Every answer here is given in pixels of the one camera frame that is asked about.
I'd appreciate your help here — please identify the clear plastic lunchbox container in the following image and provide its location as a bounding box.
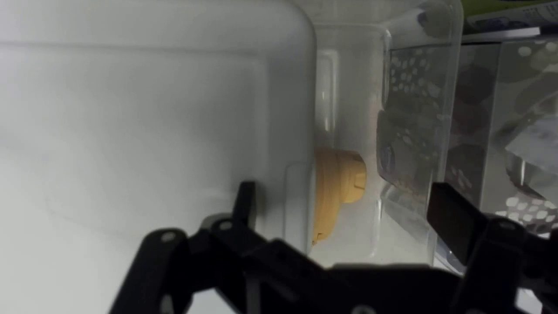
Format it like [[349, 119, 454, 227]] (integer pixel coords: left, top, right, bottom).
[[290, 0, 468, 276]]

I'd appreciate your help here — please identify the clear grey dotted box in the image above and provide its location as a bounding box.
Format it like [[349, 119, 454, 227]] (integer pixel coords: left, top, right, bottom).
[[447, 35, 558, 237]]

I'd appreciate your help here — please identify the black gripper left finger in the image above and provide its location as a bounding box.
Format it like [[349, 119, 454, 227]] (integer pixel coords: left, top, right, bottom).
[[107, 180, 328, 314]]

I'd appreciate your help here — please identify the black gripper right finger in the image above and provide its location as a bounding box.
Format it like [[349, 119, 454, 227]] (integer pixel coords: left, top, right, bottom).
[[426, 182, 558, 314]]

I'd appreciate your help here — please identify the yellow banana-shaped object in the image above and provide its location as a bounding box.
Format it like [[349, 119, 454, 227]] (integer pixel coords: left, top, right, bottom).
[[309, 147, 370, 248]]

